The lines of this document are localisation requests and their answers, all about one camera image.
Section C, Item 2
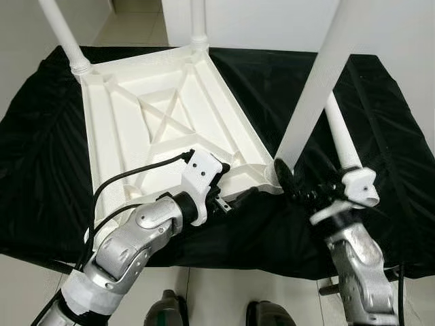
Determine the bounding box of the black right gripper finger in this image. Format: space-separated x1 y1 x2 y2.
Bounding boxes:
273 158 297 199

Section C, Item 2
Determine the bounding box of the white plastic table leg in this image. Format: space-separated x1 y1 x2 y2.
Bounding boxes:
190 0 210 52
272 0 381 170
39 0 92 75
325 94 381 208

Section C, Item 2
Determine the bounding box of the white plastic children table top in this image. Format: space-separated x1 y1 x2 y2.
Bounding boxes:
80 42 285 235

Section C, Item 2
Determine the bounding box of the grey robot left leg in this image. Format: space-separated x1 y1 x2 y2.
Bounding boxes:
144 290 188 326

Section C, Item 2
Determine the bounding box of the grey robot leg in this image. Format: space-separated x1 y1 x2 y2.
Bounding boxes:
246 301 296 326
144 290 188 326

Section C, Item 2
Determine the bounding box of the grey robot right leg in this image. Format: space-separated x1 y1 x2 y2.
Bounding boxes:
246 301 296 326

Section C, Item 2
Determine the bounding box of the black table cloth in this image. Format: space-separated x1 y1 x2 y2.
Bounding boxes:
0 46 435 279

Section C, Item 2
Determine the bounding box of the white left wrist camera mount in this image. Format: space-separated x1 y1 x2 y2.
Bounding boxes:
181 151 224 225

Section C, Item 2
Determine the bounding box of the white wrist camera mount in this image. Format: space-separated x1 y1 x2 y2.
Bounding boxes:
311 166 378 226
181 151 224 225

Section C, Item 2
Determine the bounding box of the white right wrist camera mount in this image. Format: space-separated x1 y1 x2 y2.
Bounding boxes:
311 166 378 226

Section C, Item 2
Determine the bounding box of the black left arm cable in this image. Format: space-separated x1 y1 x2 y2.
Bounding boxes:
85 151 194 266

